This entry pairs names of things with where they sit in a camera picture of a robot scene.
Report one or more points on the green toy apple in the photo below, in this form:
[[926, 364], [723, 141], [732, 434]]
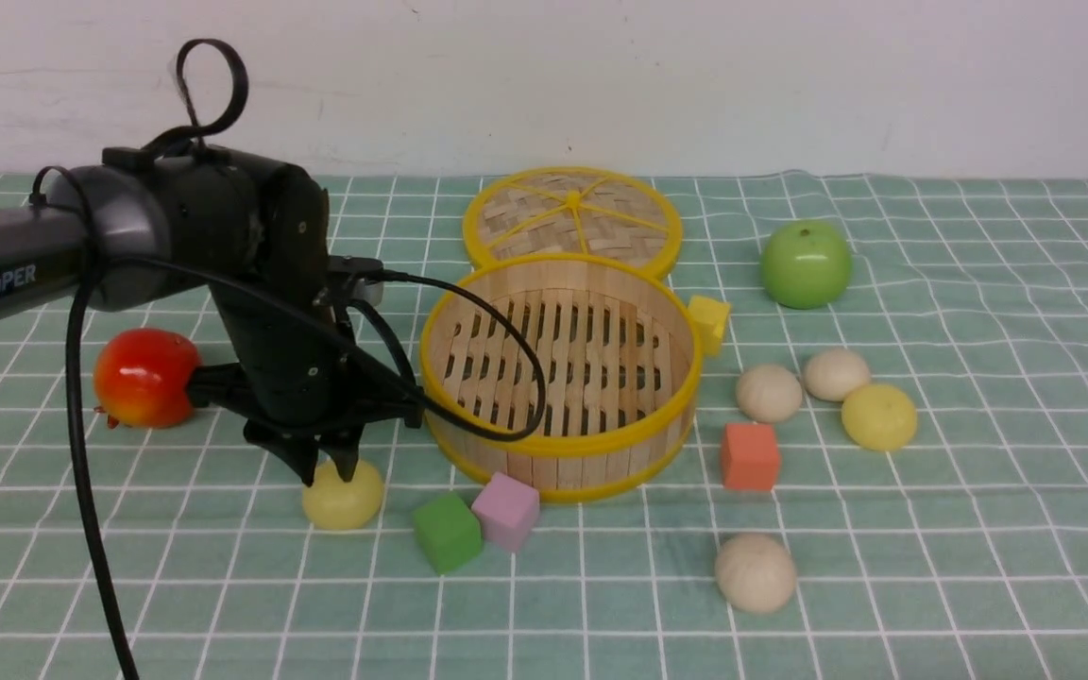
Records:
[[806, 264]]

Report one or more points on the red toy apple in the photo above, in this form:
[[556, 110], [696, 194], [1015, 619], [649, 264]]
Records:
[[140, 379]]

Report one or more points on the yellow bun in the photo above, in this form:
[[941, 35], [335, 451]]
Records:
[[880, 417], [332, 504]]

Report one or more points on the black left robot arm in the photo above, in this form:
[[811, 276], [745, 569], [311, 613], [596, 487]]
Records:
[[252, 230]]

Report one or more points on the pink foam cube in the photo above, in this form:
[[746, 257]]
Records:
[[507, 510]]

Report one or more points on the white bun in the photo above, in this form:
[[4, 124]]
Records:
[[755, 573], [831, 375], [769, 393]]

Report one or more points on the yellow foam cube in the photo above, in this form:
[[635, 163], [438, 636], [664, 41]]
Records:
[[710, 318]]

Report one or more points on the orange foam cube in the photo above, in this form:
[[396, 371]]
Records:
[[749, 457]]

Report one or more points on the green foam cube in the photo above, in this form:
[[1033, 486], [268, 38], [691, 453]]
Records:
[[447, 532]]

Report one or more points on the bamboo steamer tray yellow rims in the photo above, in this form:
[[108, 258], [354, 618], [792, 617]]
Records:
[[575, 375]]

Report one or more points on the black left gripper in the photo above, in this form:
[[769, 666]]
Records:
[[298, 372]]

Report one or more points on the woven bamboo steamer lid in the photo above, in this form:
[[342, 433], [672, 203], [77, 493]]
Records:
[[574, 209]]

